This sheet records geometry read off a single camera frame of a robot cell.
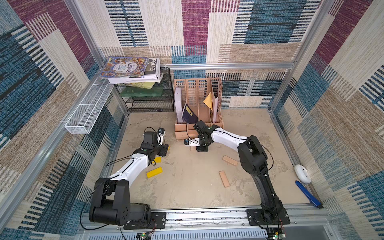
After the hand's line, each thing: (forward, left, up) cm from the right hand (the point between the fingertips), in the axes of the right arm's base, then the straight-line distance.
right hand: (198, 145), depth 100 cm
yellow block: (-18, +26, -1) cm, 32 cm away
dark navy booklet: (+18, +6, +9) cm, 21 cm away
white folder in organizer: (+19, +12, +18) cm, 29 cm away
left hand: (-4, +23, +8) cm, 24 cm away
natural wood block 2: (-23, -14, 0) cm, 27 cm away
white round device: (-21, -58, +2) cm, 61 cm away
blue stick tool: (-32, -57, -1) cm, 65 cm away
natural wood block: (-3, +3, +1) cm, 5 cm away
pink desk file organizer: (+36, 0, +8) cm, 37 cm away
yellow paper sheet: (+16, -7, +24) cm, 30 cm away
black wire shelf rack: (+20, +25, +24) cm, 40 cm away
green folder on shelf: (+30, +28, +21) cm, 46 cm away
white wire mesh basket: (-6, +54, +33) cm, 64 cm away
